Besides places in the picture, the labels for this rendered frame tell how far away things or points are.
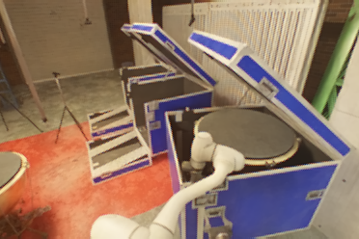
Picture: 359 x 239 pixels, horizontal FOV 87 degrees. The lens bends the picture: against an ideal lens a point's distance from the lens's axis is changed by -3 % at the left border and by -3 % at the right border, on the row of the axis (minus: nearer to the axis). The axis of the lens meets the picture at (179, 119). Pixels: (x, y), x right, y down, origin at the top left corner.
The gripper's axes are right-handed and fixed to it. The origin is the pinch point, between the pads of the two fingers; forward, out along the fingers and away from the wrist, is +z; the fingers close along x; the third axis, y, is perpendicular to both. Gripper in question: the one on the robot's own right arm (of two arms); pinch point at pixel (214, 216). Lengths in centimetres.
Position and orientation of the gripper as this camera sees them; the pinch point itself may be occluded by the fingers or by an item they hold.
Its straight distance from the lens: 137.4
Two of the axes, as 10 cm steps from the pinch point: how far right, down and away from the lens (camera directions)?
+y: -0.3, -8.8, -4.8
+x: -9.9, 1.0, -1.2
